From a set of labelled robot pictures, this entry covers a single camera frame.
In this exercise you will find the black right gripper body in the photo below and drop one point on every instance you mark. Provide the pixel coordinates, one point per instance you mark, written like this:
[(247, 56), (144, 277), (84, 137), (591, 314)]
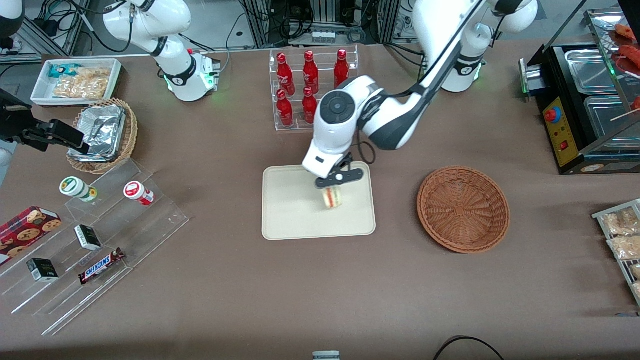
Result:
[(14, 127)]

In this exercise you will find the triangular sandwich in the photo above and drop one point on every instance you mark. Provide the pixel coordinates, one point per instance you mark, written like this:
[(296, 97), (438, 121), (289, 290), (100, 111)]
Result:
[(332, 199)]

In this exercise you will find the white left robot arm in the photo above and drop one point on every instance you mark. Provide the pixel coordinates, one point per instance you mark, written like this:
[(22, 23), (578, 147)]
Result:
[(335, 130)]

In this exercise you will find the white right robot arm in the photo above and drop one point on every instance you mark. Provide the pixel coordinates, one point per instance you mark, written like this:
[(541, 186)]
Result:
[(175, 60)]

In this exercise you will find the light wicker basket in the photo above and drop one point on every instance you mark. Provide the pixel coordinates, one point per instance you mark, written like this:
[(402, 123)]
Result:
[(131, 135)]

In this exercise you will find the beige plastic serving tray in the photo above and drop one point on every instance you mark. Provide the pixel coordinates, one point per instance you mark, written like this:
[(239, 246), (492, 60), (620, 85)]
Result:
[(290, 210)]

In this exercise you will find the round brown wicker basket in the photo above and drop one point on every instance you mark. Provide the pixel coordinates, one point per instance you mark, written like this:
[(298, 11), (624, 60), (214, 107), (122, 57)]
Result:
[(462, 210)]

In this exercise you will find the white rectangular snack bin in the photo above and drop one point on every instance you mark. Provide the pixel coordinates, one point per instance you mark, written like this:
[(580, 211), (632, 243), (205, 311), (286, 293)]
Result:
[(41, 92)]

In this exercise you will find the aluminium foil container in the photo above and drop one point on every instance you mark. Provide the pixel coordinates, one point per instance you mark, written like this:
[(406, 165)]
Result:
[(102, 130)]

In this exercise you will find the green lidded cup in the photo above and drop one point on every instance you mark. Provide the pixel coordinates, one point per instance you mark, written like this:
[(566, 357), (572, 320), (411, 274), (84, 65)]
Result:
[(75, 187)]

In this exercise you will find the clear bag of chips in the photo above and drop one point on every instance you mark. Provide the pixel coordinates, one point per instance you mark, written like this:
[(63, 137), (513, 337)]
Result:
[(85, 85)]

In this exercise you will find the clear acrylic bottle rack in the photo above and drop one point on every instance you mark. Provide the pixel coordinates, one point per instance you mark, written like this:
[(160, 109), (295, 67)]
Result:
[(300, 127)]

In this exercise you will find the teal snack packet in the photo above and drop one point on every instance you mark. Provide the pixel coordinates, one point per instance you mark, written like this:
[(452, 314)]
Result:
[(60, 70)]

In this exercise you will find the red cola bottle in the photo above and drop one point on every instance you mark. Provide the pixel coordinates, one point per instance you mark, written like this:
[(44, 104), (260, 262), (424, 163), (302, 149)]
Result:
[(341, 67), (285, 75), (310, 74), (285, 111), (308, 107)]

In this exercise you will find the red lidded cup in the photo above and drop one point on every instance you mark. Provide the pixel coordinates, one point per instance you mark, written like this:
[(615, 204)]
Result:
[(137, 192)]

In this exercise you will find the small black carton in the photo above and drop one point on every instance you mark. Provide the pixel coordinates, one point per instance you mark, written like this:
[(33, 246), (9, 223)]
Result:
[(42, 270), (87, 237)]

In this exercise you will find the red cookie box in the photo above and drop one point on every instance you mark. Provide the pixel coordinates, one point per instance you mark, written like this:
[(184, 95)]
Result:
[(25, 232)]

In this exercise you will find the clear acrylic stepped stand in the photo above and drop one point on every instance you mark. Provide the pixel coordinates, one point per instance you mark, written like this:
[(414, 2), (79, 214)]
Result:
[(150, 225)]

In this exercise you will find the Snickers chocolate bar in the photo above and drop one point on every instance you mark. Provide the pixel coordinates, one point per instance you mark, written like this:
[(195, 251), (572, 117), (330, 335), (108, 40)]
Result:
[(100, 266)]

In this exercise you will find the white power strip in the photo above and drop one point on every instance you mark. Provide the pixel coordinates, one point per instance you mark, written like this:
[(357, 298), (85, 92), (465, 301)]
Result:
[(324, 37)]

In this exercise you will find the small grey device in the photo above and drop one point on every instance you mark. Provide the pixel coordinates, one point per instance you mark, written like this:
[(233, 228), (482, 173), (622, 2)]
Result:
[(326, 355)]

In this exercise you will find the red emergency knob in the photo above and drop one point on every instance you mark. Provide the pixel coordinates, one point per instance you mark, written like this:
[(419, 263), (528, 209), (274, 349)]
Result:
[(552, 115)]

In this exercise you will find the black hot food display machine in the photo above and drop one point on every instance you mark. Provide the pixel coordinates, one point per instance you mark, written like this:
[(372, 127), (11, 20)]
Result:
[(562, 135)]

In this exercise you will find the steel food pan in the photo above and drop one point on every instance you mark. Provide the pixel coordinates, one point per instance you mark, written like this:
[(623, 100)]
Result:
[(610, 120), (590, 70)]

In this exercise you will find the clear bag of pastry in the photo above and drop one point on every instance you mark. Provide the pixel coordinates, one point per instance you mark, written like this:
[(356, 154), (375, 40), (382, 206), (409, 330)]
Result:
[(620, 222), (625, 247), (636, 271), (637, 290)]

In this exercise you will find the sausage on wooden skewer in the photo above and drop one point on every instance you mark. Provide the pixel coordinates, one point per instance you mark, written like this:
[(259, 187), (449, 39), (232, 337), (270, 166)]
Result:
[(636, 104)]

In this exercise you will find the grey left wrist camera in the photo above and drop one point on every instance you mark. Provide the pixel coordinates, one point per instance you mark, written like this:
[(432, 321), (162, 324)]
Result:
[(345, 177)]

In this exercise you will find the aluminium profile frame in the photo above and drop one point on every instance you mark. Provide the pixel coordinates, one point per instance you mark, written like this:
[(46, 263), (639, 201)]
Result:
[(260, 22)]

